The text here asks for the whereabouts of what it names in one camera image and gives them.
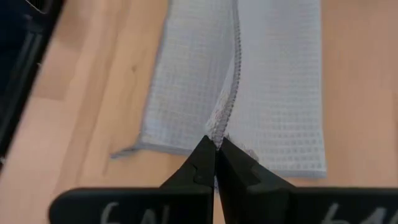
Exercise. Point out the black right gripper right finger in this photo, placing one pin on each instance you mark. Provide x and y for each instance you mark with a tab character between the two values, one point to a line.
248	193

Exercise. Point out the grey waffle microfiber towel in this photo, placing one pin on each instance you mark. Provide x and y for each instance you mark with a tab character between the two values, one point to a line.
280	93

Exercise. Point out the black aluminium table frame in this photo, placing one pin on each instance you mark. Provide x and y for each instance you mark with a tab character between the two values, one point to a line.
15	62

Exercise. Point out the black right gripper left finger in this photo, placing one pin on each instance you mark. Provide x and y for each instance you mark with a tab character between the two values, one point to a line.
186	193

